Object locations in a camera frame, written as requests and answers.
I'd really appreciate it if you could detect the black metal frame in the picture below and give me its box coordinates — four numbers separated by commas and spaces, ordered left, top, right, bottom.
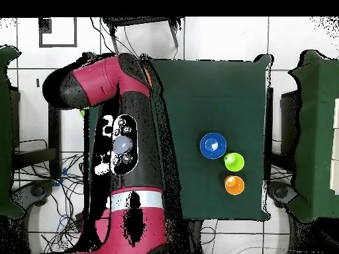
11, 105, 62, 179
265, 87, 274, 181

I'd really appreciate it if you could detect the dark green tablecloth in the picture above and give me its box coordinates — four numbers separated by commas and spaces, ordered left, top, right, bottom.
84, 52, 272, 222

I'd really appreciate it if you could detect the green cloth side table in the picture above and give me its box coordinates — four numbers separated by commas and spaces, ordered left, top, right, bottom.
0, 45, 25, 219
288, 50, 339, 223

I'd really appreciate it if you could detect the orange cup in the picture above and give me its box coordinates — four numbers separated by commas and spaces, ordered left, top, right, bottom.
224, 175, 246, 196

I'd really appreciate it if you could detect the blue bowl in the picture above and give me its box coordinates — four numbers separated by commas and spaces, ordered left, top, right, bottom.
199, 132, 228, 160

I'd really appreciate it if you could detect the light green cup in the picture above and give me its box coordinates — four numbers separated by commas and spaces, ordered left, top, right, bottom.
223, 152, 245, 173

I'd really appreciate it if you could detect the black chair with legs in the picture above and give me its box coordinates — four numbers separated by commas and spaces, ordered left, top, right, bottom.
101, 16, 185, 55

